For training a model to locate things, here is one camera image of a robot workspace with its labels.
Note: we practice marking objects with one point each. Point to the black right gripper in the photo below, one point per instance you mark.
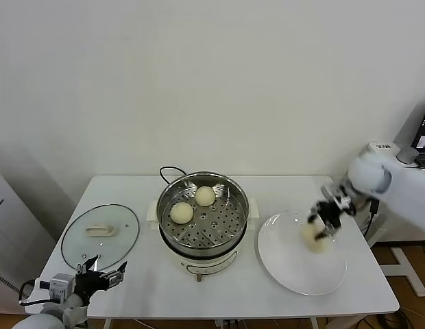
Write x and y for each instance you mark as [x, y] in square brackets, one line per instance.
[328, 214]

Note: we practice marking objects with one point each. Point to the stainless steel steamer basket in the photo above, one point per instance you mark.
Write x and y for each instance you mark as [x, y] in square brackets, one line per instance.
[216, 228]

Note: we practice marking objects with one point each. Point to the white steamed baozi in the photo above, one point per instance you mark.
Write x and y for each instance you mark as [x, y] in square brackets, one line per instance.
[205, 196]
[315, 245]
[181, 212]

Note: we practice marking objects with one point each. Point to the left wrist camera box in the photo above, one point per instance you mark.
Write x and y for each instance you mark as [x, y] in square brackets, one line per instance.
[58, 286]

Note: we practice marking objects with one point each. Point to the white table leg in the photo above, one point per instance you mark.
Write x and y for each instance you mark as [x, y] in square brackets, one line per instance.
[314, 324]
[107, 324]

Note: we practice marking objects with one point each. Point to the white side desk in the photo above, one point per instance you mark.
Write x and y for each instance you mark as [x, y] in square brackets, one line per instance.
[409, 272]

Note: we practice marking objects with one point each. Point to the white round plate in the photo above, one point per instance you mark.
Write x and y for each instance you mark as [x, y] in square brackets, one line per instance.
[288, 270]

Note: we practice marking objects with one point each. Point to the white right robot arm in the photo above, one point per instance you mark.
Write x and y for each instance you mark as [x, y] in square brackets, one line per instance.
[404, 192]

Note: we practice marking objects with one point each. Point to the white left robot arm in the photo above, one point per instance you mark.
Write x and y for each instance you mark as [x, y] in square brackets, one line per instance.
[44, 317]

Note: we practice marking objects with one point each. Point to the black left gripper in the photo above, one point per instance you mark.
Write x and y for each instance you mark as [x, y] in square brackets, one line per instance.
[88, 282]

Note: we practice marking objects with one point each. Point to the grey round speaker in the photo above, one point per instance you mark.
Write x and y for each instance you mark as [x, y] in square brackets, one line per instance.
[408, 156]

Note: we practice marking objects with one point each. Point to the white electric cooker base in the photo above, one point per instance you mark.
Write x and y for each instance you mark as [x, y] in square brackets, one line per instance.
[205, 266]

